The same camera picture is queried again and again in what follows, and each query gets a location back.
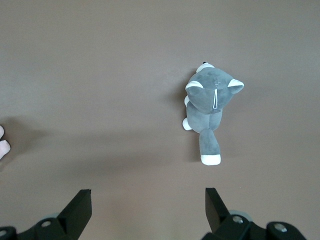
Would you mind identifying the grey white plush husky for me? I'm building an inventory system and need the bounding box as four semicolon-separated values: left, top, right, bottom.
181;61;245;166

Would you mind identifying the pale pink plush puppy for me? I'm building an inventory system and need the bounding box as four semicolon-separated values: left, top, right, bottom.
0;124;12;162

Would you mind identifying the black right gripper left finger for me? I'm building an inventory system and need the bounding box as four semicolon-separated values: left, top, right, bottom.
17;189;93;240

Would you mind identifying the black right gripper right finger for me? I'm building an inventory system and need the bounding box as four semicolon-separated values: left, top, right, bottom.
202;187;308;240

